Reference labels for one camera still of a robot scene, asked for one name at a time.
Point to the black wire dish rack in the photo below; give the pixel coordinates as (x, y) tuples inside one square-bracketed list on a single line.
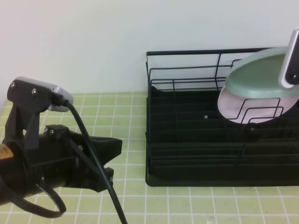
[(189, 143)]

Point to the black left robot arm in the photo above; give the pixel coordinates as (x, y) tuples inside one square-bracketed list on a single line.
[(10, 171)]

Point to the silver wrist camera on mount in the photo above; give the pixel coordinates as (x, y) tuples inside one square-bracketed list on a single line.
[(30, 98)]

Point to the pink round plate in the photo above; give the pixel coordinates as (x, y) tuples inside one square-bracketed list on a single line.
[(243, 111)]

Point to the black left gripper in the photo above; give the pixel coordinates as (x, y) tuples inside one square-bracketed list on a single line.
[(52, 158)]

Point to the light blue round plate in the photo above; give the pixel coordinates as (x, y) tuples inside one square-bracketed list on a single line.
[(257, 76)]

